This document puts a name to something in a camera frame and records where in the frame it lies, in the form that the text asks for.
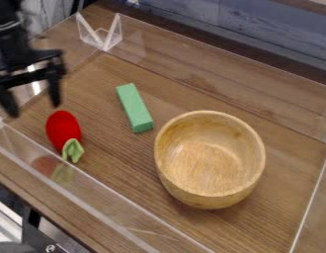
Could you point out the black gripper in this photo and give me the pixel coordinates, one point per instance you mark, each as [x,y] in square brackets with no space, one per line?
[51,56]

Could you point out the red plush strawberry toy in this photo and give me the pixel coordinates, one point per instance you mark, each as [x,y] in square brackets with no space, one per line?
[63,134]

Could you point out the green rectangular block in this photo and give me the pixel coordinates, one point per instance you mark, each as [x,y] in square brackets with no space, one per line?
[134,108]

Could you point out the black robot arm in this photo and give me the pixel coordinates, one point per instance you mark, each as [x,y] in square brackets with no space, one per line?
[14,46]

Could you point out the wooden bowl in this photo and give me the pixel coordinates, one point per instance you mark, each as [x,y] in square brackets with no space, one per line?
[210,159]

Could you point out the clear acrylic corner bracket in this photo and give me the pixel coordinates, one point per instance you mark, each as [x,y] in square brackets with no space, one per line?
[102,39]

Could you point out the clear acrylic enclosure wall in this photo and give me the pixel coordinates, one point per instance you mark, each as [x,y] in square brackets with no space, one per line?
[106,199]

